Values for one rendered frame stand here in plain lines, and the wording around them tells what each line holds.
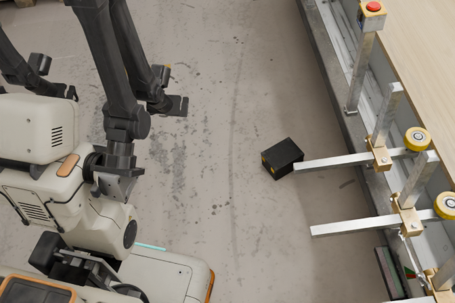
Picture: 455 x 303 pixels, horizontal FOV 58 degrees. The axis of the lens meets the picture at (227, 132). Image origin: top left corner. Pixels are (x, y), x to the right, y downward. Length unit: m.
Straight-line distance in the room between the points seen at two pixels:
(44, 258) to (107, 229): 0.30
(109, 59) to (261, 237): 1.50
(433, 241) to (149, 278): 1.16
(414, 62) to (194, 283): 1.27
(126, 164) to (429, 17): 1.41
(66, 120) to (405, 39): 1.33
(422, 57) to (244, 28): 1.80
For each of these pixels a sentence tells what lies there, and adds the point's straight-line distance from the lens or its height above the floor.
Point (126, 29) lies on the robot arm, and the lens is 1.02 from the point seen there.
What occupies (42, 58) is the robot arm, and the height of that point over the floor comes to 1.20.
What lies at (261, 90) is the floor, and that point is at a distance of 2.80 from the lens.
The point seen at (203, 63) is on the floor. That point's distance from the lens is 3.03.
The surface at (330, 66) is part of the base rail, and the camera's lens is 1.96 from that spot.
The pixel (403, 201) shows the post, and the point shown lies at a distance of 1.37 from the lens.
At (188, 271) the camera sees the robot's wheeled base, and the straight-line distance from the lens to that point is 1.91.
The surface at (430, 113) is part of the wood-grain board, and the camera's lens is 1.58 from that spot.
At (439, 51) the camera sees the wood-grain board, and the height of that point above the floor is 0.90.
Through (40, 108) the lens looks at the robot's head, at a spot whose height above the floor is 1.39.
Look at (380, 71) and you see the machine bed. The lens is 1.99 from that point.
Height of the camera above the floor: 2.06
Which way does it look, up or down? 53 degrees down
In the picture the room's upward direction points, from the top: 9 degrees counter-clockwise
